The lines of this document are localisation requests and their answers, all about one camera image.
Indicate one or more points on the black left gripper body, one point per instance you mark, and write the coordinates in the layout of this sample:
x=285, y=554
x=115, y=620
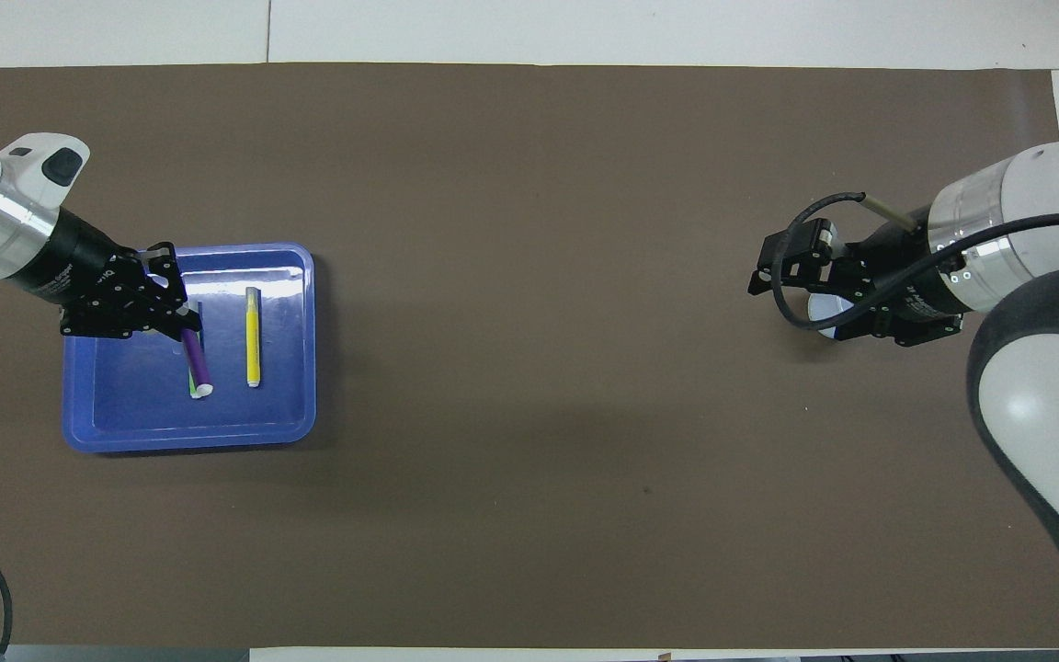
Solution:
x=79, y=262

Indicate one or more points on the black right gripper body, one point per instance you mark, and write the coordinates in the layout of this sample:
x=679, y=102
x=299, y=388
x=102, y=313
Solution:
x=902, y=267

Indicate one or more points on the purple marker pen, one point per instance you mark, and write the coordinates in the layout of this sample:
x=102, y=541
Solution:
x=198, y=363

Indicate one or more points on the green marker pen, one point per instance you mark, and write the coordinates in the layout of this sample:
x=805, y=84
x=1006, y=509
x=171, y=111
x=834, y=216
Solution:
x=191, y=382

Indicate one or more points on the yellow marker pen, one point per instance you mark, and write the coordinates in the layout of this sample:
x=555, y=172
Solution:
x=254, y=340

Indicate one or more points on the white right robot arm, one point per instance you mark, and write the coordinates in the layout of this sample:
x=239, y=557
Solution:
x=1044, y=395

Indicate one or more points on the clear plastic cup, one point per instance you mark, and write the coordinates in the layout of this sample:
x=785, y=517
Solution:
x=824, y=311

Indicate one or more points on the blue plastic tray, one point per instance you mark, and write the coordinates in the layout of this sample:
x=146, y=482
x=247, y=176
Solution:
x=125, y=405

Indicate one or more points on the brown table mat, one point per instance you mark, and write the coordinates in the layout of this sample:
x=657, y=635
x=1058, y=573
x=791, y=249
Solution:
x=529, y=230

